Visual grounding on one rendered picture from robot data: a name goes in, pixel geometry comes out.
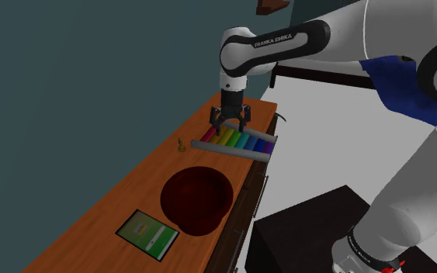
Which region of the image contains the blue cloth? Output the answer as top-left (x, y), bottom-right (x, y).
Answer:
top-left (359, 54), bottom-right (437, 128)

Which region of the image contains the tablet with green screen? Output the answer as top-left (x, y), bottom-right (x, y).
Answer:
top-left (114, 208), bottom-right (181, 263)

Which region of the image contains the dark red bowl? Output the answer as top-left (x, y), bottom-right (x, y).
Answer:
top-left (159, 165), bottom-right (234, 237)

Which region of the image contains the brown wall object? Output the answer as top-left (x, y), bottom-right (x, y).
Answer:
top-left (255, 0), bottom-right (291, 16)

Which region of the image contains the rainbow xylophone toy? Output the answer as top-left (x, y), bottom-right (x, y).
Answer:
top-left (190, 120), bottom-right (279, 164)

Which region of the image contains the dark robot stand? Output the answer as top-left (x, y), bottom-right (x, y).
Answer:
top-left (243, 185), bottom-right (437, 273)

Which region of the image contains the dark furniture frame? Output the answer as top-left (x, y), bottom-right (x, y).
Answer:
top-left (269, 64), bottom-right (376, 91)

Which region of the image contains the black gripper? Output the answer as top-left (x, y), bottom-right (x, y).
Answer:
top-left (209, 88), bottom-right (252, 137)

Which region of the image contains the wooden chest of drawers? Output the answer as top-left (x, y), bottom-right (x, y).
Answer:
top-left (21, 92), bottom-right (288, 273)

